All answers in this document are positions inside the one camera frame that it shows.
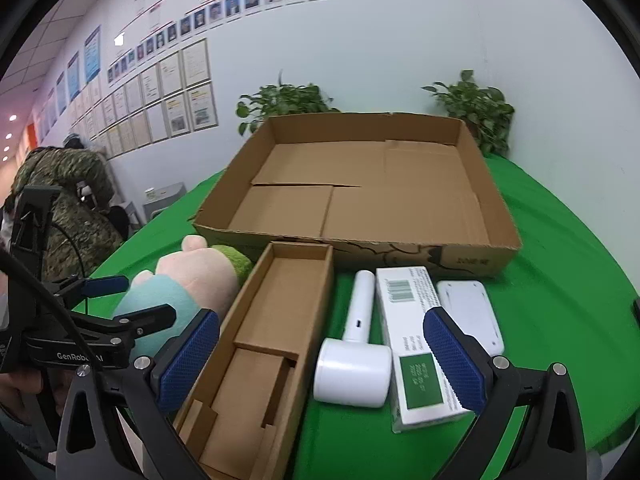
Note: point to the person's left hand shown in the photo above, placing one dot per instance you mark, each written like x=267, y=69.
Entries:
x=20, y=385

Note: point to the bushy potted green plant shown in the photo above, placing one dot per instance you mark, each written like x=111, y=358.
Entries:
x=280, y=102

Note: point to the person's left forearm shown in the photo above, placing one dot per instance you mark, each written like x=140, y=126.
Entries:
x=25, y=435

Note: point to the white hair dryer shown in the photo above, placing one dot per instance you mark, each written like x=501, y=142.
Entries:
x=352, y=370

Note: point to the potted green plant with pot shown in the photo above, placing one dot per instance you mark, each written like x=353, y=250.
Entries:
x=475, y=105

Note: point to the white plastic device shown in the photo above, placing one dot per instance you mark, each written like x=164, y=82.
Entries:
x=470, y=305

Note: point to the pink and teal plush toy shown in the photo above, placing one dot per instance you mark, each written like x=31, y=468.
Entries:
x=195, y=280

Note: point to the small long cardboard box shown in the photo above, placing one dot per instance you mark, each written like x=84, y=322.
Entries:
x=260, y=375

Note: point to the grey cabinet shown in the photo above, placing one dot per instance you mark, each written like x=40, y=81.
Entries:
x=162, y=202

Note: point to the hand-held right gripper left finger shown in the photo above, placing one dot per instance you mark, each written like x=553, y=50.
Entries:
x=190, y=360

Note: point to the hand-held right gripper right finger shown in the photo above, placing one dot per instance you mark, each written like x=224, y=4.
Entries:
x=455, y=365

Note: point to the group of framed certificates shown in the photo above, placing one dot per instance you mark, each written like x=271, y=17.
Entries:
x=170, y=95

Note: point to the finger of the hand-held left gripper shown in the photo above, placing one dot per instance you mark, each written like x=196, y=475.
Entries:
x=150, y=317
x=107, y=285

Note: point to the green tablecloth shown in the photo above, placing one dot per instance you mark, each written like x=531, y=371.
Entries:
x=560, y=260

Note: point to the large shallow cardboard box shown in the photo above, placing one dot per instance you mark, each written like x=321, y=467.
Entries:
x=380, y=195

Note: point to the row of blue notice boards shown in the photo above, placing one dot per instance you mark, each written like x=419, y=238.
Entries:
x=91, y=52

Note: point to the row of portrait photos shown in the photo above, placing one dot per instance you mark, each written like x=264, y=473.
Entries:
x=235, y=5

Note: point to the white box with green label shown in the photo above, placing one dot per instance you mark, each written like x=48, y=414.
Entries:
x=405, y=320

